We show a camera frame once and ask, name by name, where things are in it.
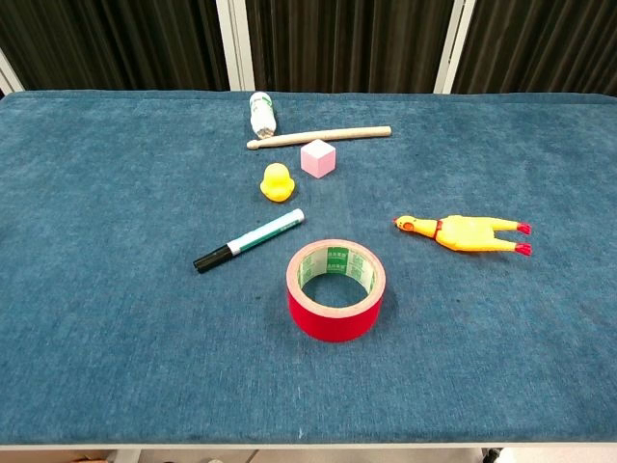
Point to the yellow rubber duck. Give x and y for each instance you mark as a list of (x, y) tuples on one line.
[(277, 183)]

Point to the yellow rubber chicken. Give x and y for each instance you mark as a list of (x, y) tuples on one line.
[(463, 233)]

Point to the white green marker pen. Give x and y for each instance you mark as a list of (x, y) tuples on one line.
[(255, 238)]

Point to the pink cube block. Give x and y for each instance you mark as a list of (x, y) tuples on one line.
[(316, 159)]

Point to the red tape roll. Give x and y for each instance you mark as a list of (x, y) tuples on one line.
[(332, 322)]

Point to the wooden drumstick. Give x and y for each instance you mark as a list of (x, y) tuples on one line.
[(318, 137)]

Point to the white green plastic bottle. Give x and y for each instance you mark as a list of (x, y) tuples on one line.
[(261, 115)]

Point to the dark pleated curtain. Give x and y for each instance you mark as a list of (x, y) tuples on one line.
[(347, 43)]

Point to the blue velvet table cloth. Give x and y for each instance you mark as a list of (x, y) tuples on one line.
[(144, 337)]

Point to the white frame post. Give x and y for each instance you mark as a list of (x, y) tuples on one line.
[(9, 77), (236, 43), (452, 48)]

